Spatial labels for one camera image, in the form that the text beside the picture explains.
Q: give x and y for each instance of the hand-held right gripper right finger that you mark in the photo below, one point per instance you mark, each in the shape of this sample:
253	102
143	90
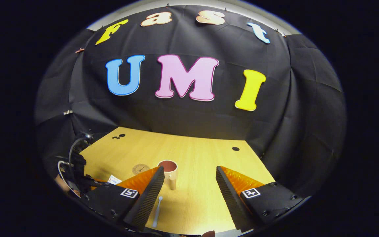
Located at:
229	194

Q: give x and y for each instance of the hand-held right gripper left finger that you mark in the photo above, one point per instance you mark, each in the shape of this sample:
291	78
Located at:
150	194

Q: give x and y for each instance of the beige cup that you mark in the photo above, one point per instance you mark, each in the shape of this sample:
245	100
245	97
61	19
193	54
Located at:
171	172

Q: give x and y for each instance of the round brown coaster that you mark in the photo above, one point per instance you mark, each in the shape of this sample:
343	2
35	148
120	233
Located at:
139	169

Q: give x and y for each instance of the black double desk grommet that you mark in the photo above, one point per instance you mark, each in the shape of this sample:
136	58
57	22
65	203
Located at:
121	135

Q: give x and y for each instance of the silver cloth clip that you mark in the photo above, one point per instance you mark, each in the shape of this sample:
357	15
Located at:
67	112

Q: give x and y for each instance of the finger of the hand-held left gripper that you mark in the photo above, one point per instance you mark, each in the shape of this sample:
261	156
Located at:
94	182

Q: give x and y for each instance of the white toothbrush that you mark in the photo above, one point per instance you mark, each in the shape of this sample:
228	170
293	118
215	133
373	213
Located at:
157	210

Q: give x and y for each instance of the white toothpaste tube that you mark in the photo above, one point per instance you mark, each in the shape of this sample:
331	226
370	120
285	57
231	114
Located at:
113	179

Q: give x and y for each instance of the black backdrop cloth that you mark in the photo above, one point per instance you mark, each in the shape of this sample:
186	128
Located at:
192	115

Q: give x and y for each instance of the wooden desktop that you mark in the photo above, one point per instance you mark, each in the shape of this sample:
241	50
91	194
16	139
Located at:
196	151

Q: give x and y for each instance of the copper cloth clip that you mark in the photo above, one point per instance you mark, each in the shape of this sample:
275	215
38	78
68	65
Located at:
79	50

